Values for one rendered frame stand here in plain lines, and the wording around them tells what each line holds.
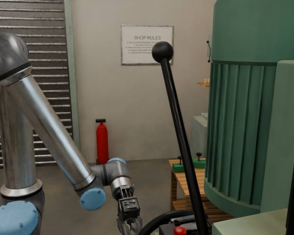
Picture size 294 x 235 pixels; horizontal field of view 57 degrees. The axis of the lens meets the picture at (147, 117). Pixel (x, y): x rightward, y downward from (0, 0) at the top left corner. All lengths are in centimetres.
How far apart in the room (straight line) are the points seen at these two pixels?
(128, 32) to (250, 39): 303
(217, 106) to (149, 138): 320
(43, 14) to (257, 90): 316
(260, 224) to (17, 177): 98
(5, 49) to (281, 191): 79
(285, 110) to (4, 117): 92
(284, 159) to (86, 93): 316
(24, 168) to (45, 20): 248
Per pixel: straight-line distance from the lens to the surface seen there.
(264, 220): 25
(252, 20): 36
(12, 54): 90
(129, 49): 335
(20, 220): 102
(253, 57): 36
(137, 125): 351
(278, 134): 33
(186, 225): 74
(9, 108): 105
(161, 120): 354
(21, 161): 110
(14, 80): 90
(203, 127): 272
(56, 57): 337
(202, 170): 216
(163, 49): 43
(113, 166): 116
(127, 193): 108
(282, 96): 33
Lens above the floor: 143
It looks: 14 degrees down
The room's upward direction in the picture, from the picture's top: straight up
